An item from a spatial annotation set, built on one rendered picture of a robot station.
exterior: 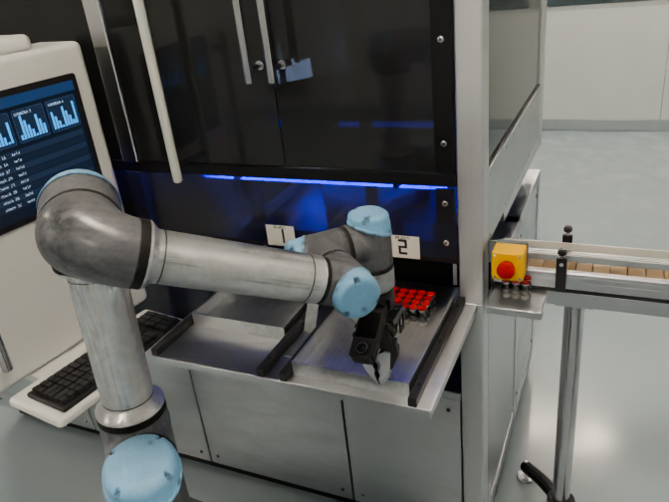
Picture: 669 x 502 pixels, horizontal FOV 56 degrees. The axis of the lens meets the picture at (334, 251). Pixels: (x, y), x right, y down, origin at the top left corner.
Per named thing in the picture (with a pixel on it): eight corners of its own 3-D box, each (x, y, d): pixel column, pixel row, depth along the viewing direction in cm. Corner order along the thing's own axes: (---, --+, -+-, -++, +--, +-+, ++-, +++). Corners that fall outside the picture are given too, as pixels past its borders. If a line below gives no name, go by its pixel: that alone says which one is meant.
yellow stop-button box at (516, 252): (497, 265, 153) (497, 238, 150) (528, 268, 150) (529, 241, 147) (490, 280, 147) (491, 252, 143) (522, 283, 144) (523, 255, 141)
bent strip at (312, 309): (311, 323, 153) (308, 302, 150) (322, 324, 152) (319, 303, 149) (283, 356, 141) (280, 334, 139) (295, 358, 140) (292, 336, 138)
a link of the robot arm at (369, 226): (335, 209, 112) (378, 199, 115) (341, 264, 117) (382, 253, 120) (352, 224, 106) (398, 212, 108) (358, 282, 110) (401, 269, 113)
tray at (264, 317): (261, 264, 185) (259, 253, 183) (342, 273, 174) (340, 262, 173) (194, 325, 157) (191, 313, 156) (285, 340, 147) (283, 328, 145)
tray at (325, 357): (354, 297, 162) (352, 285, 160) (454, 310, 151) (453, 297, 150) (293, 375, 135) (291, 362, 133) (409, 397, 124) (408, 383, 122)
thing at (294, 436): (151, 304, 354) (111, 153, 316) (533, 365, 270) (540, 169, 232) (4, 420, 273) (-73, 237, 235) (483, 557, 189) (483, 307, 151)
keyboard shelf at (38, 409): (128, 310, 189) (126, 302, 188) (197, 329, 175) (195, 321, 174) (-10, 398, 156) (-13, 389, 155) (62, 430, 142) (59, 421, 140)
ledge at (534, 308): (497, 285, 163) (497, 279, 163) (549, 291, 158) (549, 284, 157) (485, 313, 152) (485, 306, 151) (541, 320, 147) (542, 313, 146)
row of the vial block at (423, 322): (357, 312, 154) (356, 296, 152) (429, 322, 147) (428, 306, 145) (354, 317, 153) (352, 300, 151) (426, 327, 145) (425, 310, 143)
